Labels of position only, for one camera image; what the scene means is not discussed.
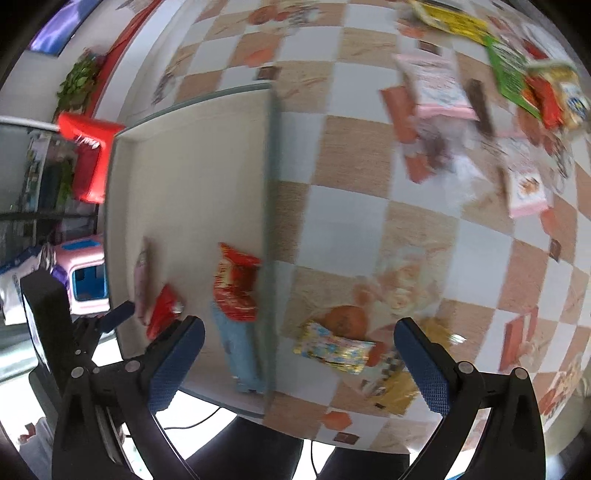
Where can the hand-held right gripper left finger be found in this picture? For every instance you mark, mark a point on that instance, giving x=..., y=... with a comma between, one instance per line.
x=178, y=364

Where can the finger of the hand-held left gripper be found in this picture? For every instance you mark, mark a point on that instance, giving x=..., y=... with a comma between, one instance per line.
x=117, y=316

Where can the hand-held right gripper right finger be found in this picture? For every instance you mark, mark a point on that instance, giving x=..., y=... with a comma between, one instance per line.
x=425, y=369

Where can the small red snack packet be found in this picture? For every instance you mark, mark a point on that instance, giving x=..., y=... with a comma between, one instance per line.
x=161, y=314

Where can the colourful yellow snack packet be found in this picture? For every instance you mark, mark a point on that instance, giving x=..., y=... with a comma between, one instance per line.
x=332, y=347

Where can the beige tray with grey rim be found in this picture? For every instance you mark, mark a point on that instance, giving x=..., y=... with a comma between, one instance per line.
x=184, y=194

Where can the golden yellow snack packet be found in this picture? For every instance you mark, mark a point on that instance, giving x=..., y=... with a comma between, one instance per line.
x=401, y=385

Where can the white bag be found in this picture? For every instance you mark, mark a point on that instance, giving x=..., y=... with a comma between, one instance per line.
x=21, y=286

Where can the pink plastic stool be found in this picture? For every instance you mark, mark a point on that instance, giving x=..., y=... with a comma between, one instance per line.
x=85, y=277

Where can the light blue snack packet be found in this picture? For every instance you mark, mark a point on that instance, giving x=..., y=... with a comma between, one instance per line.
x=240, y=350

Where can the red and orange snack packet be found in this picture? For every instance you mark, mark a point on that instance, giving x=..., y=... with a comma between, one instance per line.
x=235, y=286

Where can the glass cabinet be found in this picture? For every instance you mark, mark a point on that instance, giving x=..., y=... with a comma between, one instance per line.
x=37, y=184

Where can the red plastic chair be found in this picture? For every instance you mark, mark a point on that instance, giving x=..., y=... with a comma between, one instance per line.
x=87, y=157

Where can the checkered tablecloth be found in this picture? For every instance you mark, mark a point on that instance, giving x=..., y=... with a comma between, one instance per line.
x=360, y=212

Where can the pink and white snack packet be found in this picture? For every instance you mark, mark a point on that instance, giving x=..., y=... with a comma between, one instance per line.
x=438, y=85
x=524, y=182

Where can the green plant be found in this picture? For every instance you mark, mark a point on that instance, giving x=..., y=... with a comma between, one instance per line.
x=78, y=81

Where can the dark brown snack bar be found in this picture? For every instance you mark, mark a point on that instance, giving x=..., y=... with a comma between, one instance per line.
x=480, y=106

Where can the red and yellow snack packet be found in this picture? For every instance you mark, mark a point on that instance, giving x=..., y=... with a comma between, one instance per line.
x=556, y=97

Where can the green snack packet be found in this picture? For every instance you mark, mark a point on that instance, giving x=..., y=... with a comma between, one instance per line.
x=510, y=74

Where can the wall screen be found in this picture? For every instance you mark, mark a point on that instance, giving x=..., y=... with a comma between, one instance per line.
x=62, y=25

